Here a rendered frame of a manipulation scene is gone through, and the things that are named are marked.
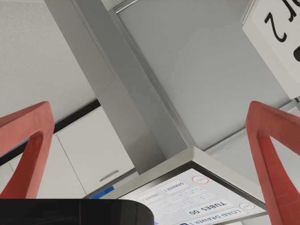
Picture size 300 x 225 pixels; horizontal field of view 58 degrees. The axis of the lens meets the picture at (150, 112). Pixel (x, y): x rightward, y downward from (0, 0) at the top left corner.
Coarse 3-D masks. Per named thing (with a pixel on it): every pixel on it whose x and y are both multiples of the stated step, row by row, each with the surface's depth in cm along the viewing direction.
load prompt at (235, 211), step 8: (232, 208) 76; (240, 208) 75; (208, 216) 83; (216, 216) 82; (224, 216) 80; (232, 216) 79; (176, 224) 92; (184, 224) 91; (192, 224) 90; (200, 224) 88
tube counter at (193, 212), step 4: (192, 208) 81; (180, 212) 85; (184, 212) 84; (188, 212) 83; (192, 212) 83; (196, 212) 82; (200, 212) 82; (172, 216) 88; (176, 216) 87; (180, 216) 87; (184, 216) 86; (188, 216) 85; (192, 216) 85; (160, 220) 92; (164, 220) 92; (168, 220) 91; (172, 220) 90; (176, 220) 90; (180, 220) 89; (168, 224) 94
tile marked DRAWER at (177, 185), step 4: (176, 180) 70; (180, 180) 70; (164, 184) 73; (168, 184) 72; (172, 184) 72; (176, 184) 72; (180, 184) 71; (184, 184) 71; (188, 184) 70; (156, 188) 76; (160, 188) 75; (164, 188) 75; (168, 188) 74; (172, 188) 74; (176, 188) 73; (180, 188) 73; (184, 188) 72; (164, 192) 76; (168, 192) 76; (172, 192) 75
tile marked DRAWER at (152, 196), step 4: (148, 192) 78; (152, 192) 78; (156, 192) 77; (140, 196) 81; (144, 196) 81; (148, 196) 80; (152, 196) 80; (156, 196) 79; (160, 196) 79; (164, 196) 78; (140, 200) 84; (144, 200) 83; (148, 200) 82; (152, 200) 82; (156, 200) 81
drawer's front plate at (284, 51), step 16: (272, 0) 30; (288, 0) 28; (256, 16) 36; (272, 16) 32; (288, 16) 29; (272, 32) 34; (288, 32) 31; (272, 48) 36; (288, 48) 33; (288, 64) 35
